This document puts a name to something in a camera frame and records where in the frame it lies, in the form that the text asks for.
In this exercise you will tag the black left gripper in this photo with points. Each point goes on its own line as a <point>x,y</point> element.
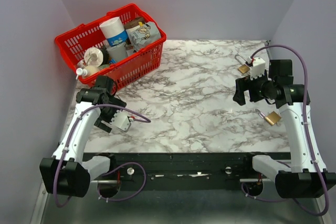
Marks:
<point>101,125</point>

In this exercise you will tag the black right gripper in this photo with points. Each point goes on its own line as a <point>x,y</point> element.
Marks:
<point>245,83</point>

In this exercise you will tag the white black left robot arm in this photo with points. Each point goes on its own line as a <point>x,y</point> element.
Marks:
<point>66,173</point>

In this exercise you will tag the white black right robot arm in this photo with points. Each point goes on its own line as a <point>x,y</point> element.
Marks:
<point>307,172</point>

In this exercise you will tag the large brass padlock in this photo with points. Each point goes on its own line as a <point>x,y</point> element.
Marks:
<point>272,118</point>

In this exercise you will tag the brass padlock long shackle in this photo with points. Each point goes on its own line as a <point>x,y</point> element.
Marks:
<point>244,65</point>

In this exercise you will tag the white pump lotion bottle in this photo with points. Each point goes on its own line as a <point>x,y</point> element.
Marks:
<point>86,72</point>

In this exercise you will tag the grey paper cup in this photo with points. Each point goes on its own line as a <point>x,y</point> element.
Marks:
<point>118,52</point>

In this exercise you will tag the grey cartoon snack bag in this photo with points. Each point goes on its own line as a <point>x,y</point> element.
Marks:
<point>142,36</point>

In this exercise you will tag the white paper towel roll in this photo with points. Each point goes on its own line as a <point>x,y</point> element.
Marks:
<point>114,31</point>

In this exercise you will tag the brown chocolate package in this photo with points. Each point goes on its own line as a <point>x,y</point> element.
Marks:
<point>134,23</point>

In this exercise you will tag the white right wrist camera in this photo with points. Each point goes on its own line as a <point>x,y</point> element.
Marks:
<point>257,68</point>

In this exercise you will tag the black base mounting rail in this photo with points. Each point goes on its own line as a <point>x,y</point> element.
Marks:
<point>181,171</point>

